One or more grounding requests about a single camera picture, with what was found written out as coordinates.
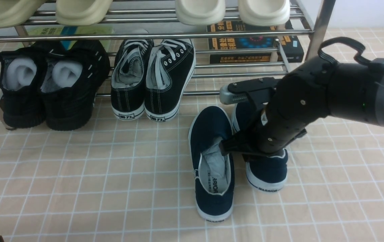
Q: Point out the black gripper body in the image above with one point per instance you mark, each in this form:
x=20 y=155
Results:
x=300 y=99

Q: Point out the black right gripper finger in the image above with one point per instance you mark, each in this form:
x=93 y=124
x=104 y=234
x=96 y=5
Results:
x=240 y=142

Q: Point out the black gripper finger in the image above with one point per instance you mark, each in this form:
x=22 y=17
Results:
x=250 y=158

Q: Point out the navy slip-on shoe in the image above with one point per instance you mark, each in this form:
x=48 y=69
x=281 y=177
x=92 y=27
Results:
x=213 y=172
x=269 y=174

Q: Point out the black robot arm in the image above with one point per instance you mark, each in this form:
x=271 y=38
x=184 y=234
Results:
x=355 y=92

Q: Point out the stainless steel shoe rack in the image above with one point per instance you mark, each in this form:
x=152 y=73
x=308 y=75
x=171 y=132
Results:
x=315 y=31

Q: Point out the black orange box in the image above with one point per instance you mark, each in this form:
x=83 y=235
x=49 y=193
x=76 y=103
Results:
x=291 y=44

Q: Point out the cream slipper far right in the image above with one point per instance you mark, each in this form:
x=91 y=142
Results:
x=264 y=13

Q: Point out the cream slipper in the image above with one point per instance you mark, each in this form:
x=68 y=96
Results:
x=264 y=13
x=200 y=12

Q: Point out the black canvas sneaker right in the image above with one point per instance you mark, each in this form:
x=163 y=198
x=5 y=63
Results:
x=170 y=68

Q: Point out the black canvas sneaker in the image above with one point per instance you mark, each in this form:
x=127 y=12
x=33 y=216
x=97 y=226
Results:
x=170 y=68
x=129 y=78

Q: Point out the black canvas sneaker left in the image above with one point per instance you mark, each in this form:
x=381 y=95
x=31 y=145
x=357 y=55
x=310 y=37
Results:
x=129 y=78

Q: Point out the black knit sneaker right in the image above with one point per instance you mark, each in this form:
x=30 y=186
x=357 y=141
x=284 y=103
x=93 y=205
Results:
x=72 y=80

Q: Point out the black knit sneaker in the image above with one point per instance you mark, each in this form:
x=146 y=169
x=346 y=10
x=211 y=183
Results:
x=72 y=80
x=21 y=75

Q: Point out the beige slipper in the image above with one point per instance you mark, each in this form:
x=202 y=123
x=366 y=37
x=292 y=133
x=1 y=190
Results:
x=15 y=12
x=81 y=12

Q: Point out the green yellow box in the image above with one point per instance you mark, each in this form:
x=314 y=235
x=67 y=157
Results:
x=70 y=30

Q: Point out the black knit sneaker left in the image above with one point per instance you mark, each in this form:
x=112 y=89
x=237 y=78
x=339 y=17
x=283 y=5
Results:
x=21 y=75

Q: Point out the beige slipper far left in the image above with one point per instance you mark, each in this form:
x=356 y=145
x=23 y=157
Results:
x=15 y=12

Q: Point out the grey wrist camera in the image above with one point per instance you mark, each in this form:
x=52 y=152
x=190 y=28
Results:
x=256 y=91

